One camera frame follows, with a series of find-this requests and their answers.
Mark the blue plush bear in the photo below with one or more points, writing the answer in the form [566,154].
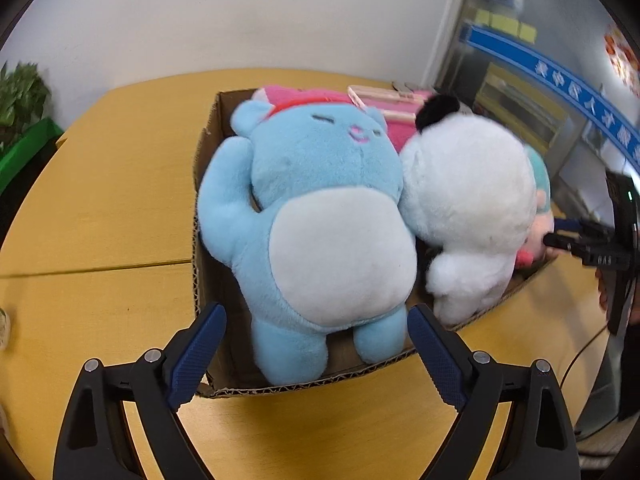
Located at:
[301,203]

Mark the person's right hand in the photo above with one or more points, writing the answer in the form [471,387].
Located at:
[634,315]

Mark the pink plush toy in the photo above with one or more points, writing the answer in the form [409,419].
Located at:
[398,108]

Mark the white panda plush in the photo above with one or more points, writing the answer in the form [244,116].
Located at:
[470,191]

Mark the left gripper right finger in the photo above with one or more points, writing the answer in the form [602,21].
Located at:
[538,439]

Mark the teal pink plush doll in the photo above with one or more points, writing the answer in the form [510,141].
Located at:
[534,249]

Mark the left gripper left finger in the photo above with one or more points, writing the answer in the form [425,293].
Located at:
[95,440]

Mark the green potted plant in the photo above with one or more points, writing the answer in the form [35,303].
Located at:
[26,124]

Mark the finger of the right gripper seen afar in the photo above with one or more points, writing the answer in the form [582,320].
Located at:
[565,236]

